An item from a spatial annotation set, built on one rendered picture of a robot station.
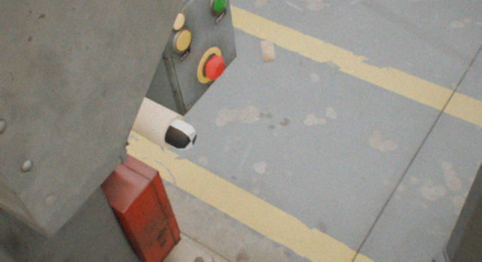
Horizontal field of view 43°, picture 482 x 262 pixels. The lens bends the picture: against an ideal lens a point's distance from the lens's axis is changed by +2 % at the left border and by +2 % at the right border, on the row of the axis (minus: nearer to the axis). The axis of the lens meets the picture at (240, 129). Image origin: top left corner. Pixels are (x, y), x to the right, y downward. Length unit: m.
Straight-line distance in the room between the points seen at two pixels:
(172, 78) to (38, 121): 0.61
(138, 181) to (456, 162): 1.13
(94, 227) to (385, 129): 1.17
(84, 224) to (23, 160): 0.91
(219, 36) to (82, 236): 0.50
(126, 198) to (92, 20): 0.99
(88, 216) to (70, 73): 0.92
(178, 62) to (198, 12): 0.08
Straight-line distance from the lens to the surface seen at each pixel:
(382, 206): 1.92
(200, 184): 1.97
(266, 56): 2.27
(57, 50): 0.28
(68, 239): 1.19
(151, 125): 0.52
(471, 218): 1.60
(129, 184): 1.28
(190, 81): 0.92
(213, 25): 0.92
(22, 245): 1.10
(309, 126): 2.08
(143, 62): 0.32
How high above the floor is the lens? 1.66
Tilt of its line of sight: 53 degrees down
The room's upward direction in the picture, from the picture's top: 8 degrees counter-clockwise
